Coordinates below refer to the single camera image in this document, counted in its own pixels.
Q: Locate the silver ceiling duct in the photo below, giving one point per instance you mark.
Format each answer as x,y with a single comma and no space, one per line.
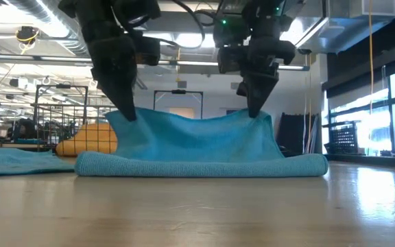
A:
338,27

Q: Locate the silver round air duct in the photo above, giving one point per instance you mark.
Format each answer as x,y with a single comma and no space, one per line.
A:
57,27

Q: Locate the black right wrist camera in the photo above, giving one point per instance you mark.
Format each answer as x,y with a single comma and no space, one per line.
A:
231,60

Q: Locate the light blue microfiber towel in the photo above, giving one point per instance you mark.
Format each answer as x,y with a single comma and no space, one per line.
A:
201,144
19,163

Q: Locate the orange microfiber towel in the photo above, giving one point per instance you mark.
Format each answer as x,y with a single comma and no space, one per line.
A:
91,140

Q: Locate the black gantry frame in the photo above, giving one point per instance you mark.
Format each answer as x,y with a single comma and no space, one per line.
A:
178,91
62,85

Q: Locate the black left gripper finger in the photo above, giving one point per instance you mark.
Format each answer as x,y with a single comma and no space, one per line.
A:
129,68
110,75

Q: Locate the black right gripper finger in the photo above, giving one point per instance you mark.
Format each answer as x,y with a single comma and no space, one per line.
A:
267,89
252,92

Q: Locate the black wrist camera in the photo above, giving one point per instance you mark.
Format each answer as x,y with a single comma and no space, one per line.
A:
231,60
147,51

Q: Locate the black plastic crate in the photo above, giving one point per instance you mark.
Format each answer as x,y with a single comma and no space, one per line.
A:
343,139

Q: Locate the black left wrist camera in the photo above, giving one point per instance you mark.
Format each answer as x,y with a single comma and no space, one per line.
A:
147,51

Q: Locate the person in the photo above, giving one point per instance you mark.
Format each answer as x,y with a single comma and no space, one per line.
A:
26,129

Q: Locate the black leaning panel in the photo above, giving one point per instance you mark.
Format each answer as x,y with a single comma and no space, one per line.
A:
291,133

